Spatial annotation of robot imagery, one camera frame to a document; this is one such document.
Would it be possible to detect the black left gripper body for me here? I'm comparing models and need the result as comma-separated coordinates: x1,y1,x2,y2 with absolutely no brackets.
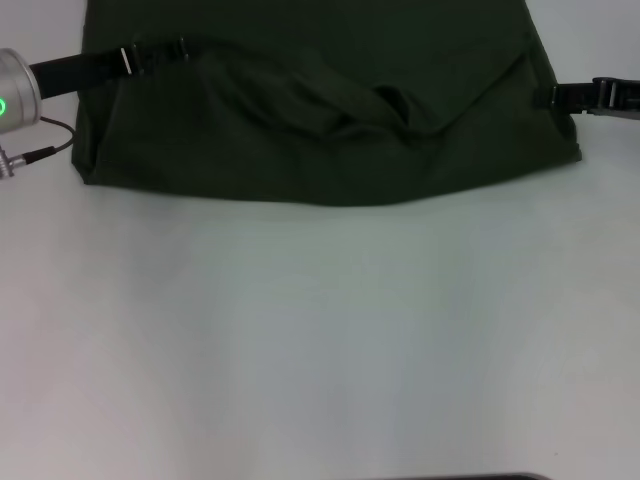
28,47,132,101

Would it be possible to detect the dark green printed t-shirt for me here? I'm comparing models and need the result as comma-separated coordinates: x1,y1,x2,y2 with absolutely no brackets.
69,0,587,209

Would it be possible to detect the dark grey robot base edge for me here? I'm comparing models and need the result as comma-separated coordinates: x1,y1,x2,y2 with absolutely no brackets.
444,472,551,480

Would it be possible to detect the left arm cable with connector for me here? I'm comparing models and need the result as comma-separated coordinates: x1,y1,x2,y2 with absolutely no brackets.
0,115,77,171

